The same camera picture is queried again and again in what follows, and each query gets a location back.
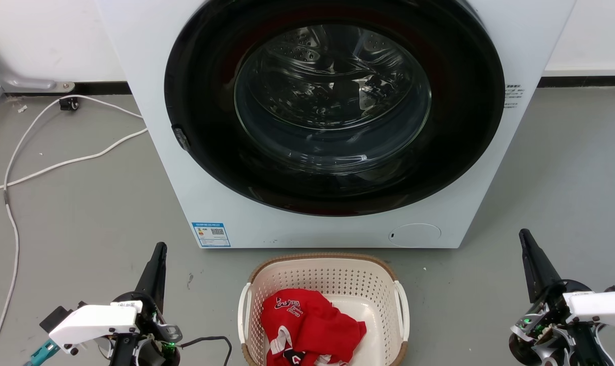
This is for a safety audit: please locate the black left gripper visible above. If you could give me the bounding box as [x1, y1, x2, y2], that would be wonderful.
[111, 242, 183, 344]

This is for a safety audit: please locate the round black washing machine door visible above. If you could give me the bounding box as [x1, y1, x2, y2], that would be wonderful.
[164, 0, 506, 217]

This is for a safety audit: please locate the round white filter cover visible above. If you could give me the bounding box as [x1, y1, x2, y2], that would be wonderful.
[388, 223, 442, 248]

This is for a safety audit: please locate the blue energy label sticker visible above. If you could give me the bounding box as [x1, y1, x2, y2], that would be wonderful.
[192, 222, 231, 248]

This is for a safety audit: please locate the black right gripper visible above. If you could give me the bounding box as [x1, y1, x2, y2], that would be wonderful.
[508, 228, 594, 366]

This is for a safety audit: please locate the white front-load washing machine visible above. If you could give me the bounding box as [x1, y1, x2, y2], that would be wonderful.
[95, 0, 576, 250]

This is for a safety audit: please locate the white power cable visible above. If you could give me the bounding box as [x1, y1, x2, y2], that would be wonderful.
[0, 95, 144, 364]
[0, 128, 149, 196]

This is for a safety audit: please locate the red sports jersey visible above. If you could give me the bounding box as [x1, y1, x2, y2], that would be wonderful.
[260, 289, 367, 366]

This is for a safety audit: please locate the cream perforated laundry basket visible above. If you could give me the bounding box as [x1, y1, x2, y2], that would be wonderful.
[238, 253, 410, 366]

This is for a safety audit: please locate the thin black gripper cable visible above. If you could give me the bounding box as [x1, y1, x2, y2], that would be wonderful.
[177, 335, 233, 366]

